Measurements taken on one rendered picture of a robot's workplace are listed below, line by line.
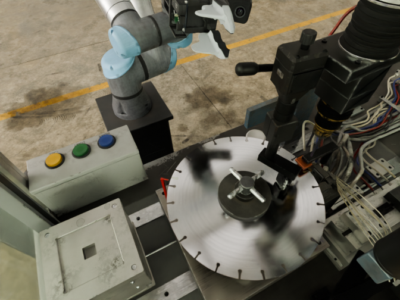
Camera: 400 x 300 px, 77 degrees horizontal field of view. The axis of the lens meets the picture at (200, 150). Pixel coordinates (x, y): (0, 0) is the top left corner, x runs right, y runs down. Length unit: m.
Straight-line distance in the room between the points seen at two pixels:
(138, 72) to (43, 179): 0.45
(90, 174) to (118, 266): 0.27
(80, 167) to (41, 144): 1.52
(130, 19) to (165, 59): 0.31
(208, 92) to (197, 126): 0.41
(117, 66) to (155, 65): 0.14
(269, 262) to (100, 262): 0.33
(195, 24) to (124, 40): 0.20
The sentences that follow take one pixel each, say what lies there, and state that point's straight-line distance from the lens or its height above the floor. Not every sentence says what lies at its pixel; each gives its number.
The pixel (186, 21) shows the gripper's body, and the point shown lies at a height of 1.21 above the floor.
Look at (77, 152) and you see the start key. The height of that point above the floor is 0.91.
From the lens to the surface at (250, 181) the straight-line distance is 0.51.
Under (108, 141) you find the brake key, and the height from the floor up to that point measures 0.91.
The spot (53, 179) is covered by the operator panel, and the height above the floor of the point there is 0.90.
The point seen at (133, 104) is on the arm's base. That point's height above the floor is 0.81.
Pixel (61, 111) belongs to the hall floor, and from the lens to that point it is 2.43.
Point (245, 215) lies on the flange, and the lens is 0.53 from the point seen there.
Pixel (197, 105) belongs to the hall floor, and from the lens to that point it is 2.14.
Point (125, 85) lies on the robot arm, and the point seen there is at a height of 0.89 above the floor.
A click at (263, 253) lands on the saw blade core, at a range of 0.52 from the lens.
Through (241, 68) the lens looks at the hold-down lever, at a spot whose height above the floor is 1.22.
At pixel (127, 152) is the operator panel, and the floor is 0.90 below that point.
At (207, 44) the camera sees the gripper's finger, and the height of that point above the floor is 1.19.
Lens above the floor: 1.44
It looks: 52 degrees down
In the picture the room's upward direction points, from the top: 2 degrees counter-clockwise
